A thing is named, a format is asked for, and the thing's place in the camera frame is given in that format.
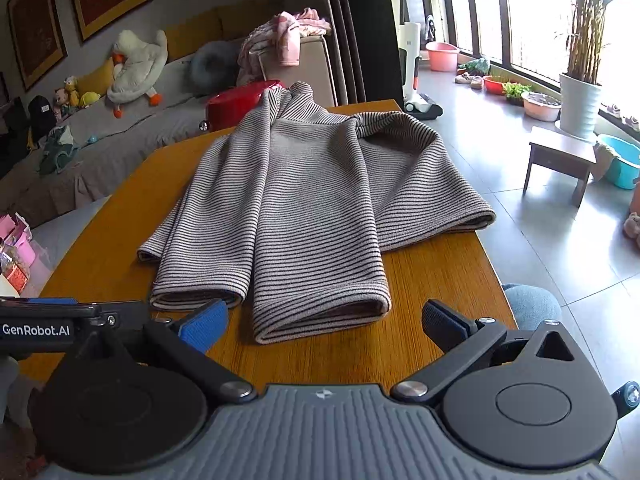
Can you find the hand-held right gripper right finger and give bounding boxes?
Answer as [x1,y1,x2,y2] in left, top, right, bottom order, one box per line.
[391,299,588,407]

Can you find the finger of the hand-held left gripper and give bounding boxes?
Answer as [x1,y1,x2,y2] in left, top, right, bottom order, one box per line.
[20,297,153,331]

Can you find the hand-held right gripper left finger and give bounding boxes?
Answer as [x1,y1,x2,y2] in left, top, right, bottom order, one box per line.
[97,299,257,405]

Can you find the striped grey sweater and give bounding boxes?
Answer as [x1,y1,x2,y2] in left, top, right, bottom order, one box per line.
[136,81,497,346]

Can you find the pink clothes pile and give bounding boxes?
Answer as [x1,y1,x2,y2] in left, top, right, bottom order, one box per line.
[236,7,333,86]

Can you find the person's knee in jeans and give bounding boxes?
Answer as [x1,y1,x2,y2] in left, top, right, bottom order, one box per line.
[501,284,563,332]

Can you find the pink storage box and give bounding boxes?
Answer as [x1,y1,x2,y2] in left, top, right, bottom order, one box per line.
[0,212,38,296]

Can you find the green cloth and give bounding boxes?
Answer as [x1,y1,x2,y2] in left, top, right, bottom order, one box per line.
[39,125,81,176]

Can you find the grey sofa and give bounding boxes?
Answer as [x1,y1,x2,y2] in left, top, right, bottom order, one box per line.
[0,7,283,228]

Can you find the black backpack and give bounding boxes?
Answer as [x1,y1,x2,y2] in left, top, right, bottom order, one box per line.
[25,95,57,148]

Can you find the small wooden stool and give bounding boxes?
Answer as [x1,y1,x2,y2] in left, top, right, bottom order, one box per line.
[522,126,598,208]

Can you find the pink slipper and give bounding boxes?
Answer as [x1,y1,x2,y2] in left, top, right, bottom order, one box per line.
[622,211,640,250]

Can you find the small doll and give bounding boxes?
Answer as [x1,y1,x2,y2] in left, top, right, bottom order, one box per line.
[52,76,81,122]

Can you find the red glossy plastic bin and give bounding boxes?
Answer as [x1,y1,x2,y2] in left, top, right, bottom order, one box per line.
[205,80,288,133]

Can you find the beige rag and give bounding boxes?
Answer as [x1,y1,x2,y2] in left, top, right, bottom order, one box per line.
[592,142,616,181]

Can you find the yellow pillow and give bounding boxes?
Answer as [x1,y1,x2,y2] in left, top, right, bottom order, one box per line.
[75,57,116,102]

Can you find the pink planter basin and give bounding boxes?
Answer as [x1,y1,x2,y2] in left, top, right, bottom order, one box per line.
[521,91,562,122]

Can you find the white goose plush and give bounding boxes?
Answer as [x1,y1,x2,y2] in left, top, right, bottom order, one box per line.
[106,29,169,119]

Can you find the blue plastic basin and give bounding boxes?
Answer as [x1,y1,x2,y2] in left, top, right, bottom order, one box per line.
[595,133,640,191]

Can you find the green potted seedlings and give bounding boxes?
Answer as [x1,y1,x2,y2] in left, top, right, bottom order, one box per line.
[502,81,532,107]

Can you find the grey neck pillow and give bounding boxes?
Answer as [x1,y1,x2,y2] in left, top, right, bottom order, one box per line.
[189,40,246,97]

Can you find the white plant pot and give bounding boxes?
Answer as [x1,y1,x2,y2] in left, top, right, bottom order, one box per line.
[558,72,603,139]

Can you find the pink plastic basin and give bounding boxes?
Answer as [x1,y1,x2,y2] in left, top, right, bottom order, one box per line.
[425,41,461,73]

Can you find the white upright vacuum cleaner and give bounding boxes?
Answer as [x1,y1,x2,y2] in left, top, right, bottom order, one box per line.
[390,0,445,121]

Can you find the beige upholstered seat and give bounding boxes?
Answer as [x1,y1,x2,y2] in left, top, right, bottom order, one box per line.
[257,35,337,108]

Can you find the mustard sofa back cushion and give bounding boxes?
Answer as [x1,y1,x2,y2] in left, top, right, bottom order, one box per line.
[164,9,224,62]

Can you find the dark-framed window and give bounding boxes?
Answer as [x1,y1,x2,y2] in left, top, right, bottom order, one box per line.
[437,0,640,133]

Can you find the beige and brown curtain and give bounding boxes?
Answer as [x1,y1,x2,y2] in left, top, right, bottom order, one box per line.
[280,0,402,107]

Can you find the tall bamboo plant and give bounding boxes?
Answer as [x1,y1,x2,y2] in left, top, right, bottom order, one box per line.
[565,0,637,86]

